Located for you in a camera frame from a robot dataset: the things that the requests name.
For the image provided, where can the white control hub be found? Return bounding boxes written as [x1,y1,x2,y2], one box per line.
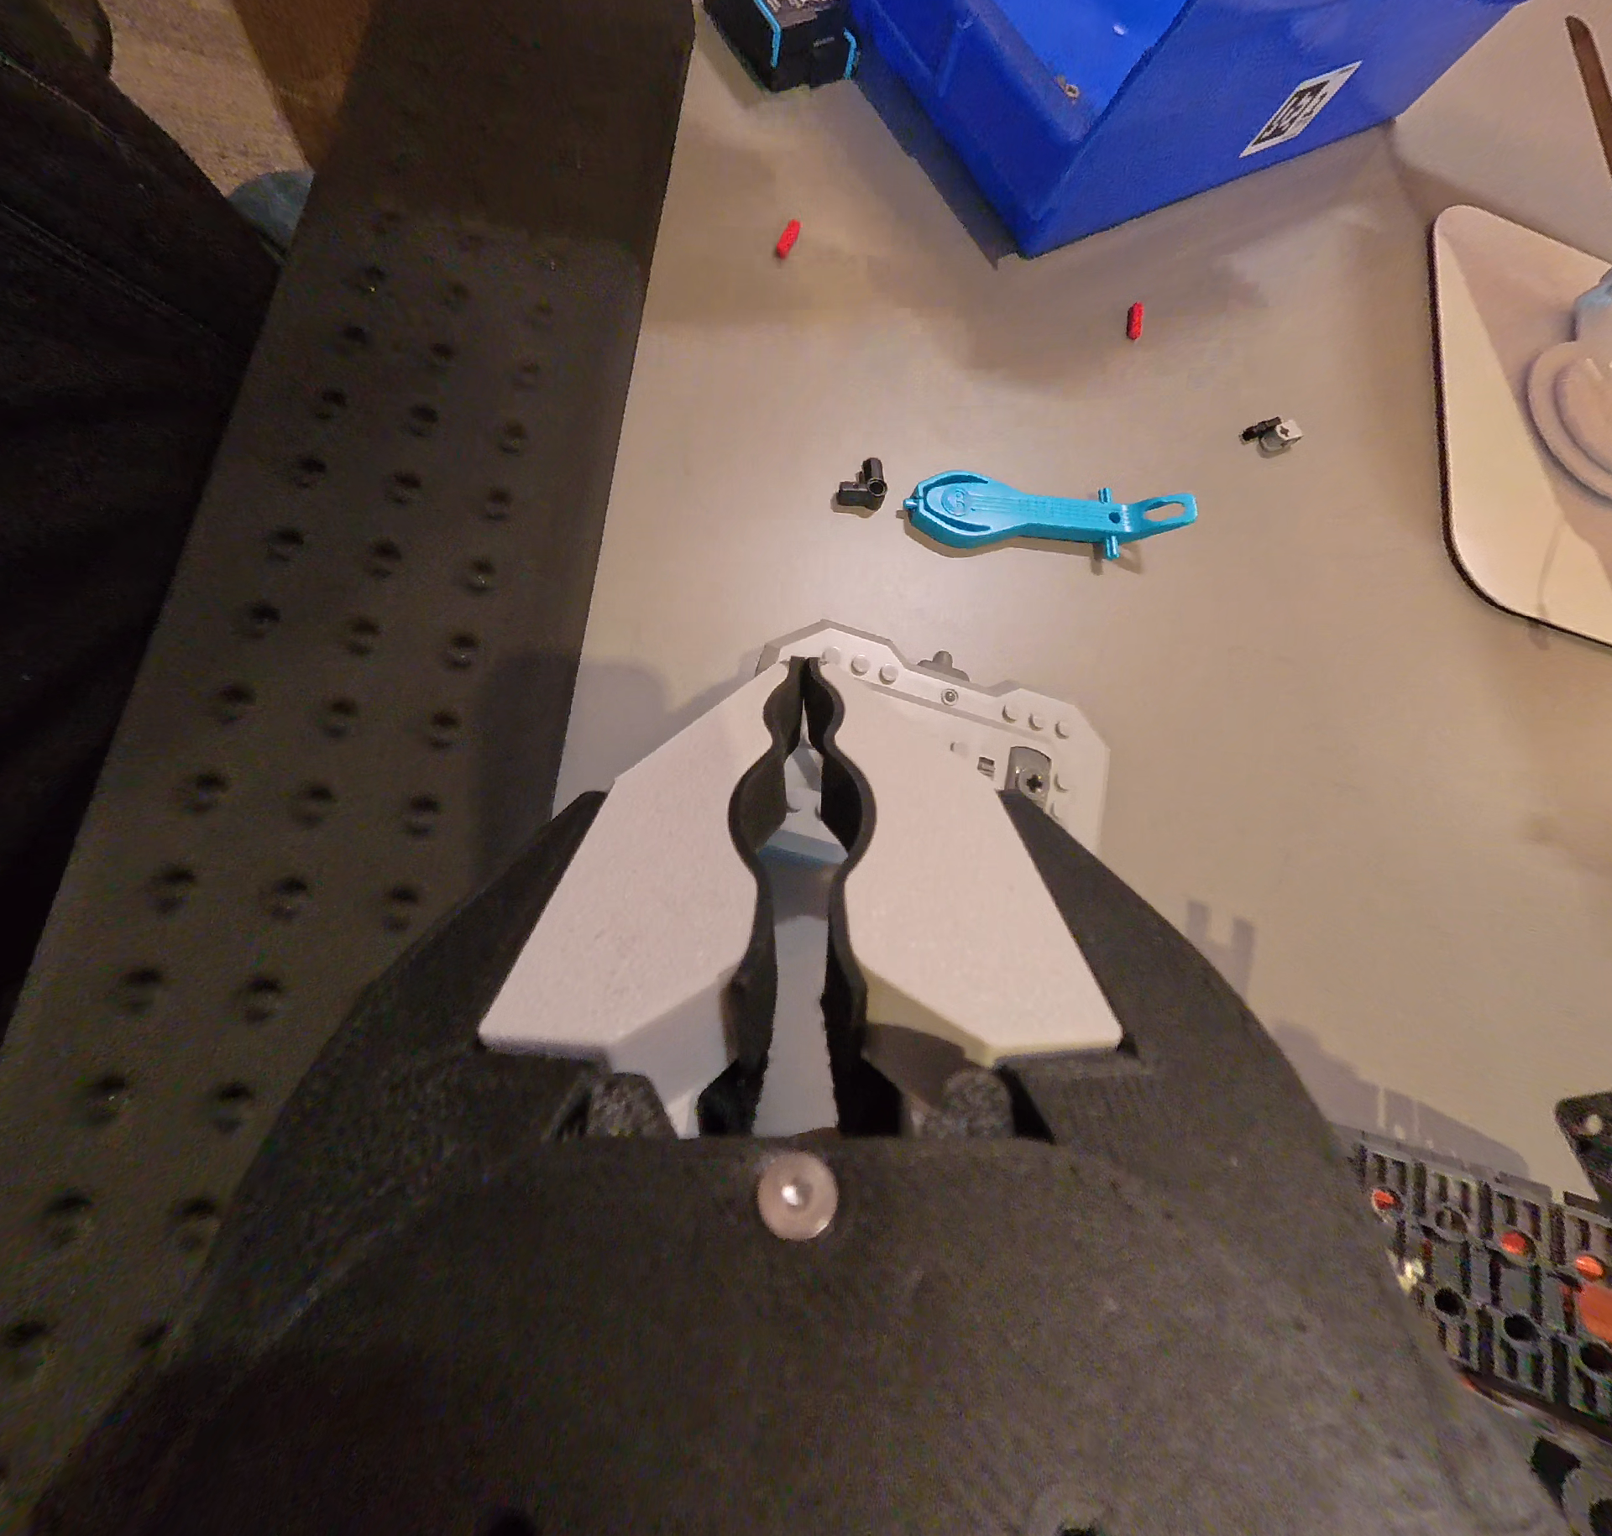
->
[760,618,1113,863]

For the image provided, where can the tracked toy robot vehicle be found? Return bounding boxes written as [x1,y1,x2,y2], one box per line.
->
[1354,1093,1612,1536]

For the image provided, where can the white document stand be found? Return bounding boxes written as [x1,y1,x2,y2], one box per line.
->
[1429,203,1612,649]

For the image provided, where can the black battery pack blue-edged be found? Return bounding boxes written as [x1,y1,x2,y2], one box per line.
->
[692,0,861,93]

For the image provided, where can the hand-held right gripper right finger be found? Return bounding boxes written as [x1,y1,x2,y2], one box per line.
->
[805,654,1125,1136]

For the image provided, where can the black dimpled pad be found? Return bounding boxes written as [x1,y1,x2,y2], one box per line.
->
[0,0,699,1525]

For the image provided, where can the blue plastic bin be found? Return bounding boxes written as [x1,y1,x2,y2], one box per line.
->
[794,0,1612,259]

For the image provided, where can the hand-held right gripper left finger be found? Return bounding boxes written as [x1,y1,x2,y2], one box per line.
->
[478,658,809,1136]

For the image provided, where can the blue brick separator tool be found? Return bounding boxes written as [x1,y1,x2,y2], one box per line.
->
[900,469,1201,570]

